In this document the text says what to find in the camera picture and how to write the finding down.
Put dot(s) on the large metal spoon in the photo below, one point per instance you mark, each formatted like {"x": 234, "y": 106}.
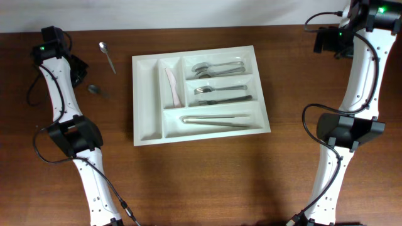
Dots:
{"x": 211, "y": 73}
{"x": 205, "y": 65}

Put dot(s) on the white plastic knife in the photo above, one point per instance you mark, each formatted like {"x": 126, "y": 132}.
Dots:
{"x": 173, "y": 82}

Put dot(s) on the metal fork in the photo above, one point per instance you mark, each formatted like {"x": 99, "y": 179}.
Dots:
{"x": 207, "y": 89}
{"x": 224, "y": 101}

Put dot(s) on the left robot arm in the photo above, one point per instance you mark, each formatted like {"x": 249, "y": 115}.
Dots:
{"x": 73, "y": 133}

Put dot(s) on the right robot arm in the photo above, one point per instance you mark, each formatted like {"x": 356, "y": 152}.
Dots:
{"x": 366, "y": 34}

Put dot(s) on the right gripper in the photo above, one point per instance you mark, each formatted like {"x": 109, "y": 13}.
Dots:
{"x": 324, "y": 42}

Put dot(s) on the white plastic cutlery tray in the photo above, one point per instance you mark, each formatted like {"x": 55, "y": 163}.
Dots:
{"x": 157, "y": 121}

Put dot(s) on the metal kitchen tongs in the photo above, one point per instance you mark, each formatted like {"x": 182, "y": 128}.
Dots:
{"x": 217, "y": 120}

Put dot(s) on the small metal teaspoon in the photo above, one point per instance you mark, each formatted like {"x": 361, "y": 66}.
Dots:
{"x": 103, "y": 47}
{"x": 97, "y": 90}

